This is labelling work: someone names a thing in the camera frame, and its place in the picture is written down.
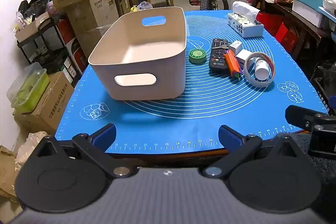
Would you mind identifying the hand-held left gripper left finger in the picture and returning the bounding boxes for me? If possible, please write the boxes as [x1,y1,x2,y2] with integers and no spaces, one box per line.
[34,124,133,179]

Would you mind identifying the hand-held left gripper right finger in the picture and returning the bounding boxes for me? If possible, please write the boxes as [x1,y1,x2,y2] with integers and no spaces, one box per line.
[203,125,300,179]

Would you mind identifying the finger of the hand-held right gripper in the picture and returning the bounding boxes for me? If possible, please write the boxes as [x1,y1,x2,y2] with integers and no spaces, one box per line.
[285,105,330,133]

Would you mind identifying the white pill bottle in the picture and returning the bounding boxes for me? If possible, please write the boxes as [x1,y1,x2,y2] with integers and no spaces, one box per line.
[254,58,271,81]

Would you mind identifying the white tape roll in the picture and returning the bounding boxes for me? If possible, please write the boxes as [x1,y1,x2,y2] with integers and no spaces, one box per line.
[243,52,276,87]

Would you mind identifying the orange purple toy knife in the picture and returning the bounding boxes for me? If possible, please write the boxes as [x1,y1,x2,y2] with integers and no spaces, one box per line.
[224,50,242,78]

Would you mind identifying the white charger plug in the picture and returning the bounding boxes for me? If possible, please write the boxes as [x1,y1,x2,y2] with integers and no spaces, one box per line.
[228,40,242,54]

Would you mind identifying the beige plastic storage bin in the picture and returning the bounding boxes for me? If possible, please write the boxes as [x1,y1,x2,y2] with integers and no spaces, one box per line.
[88,6,187,101]

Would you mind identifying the blue silicone baking mat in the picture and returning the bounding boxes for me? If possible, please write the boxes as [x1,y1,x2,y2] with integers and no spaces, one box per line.
[55,10,328,155]

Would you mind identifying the brown cardboard box black print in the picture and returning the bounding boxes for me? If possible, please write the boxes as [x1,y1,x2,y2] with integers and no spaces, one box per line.
[13,71,75,135]

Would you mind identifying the clear bag of wood pellets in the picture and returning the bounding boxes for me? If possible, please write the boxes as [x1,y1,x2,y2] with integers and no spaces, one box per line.
[16,131,49,172]

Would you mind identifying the black remote control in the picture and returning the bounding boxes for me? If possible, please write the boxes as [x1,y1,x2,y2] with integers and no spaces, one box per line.
[209,38,229,73]

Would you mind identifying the small white box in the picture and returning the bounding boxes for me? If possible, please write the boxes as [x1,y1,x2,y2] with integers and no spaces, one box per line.
[235,50,254,67]

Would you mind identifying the red white appliance box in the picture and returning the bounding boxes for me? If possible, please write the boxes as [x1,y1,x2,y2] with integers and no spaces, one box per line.
[70,38,88,75]

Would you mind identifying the red gift bag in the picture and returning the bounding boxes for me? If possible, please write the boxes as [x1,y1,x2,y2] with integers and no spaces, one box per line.
[256,13,298,52]

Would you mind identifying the green round tin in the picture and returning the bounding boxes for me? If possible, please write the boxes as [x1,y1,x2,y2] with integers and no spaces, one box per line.
[188,49,208,65]

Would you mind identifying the green lunch box clear lid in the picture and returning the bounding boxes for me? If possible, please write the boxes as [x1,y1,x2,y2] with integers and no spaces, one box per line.
[7,62,50,113]

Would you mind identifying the dark wooden side table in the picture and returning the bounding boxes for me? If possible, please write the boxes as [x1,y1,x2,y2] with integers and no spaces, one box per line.
[248,0,336,56]

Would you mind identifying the printed tissue box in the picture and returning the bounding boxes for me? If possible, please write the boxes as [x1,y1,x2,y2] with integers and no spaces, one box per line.
[227,1,264,38]

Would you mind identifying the brown paper bag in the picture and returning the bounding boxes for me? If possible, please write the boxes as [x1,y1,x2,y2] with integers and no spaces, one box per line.
[0,145,20,198]

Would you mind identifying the black metal cart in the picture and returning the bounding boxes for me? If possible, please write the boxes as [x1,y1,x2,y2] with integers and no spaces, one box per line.
[17,17,87,77]

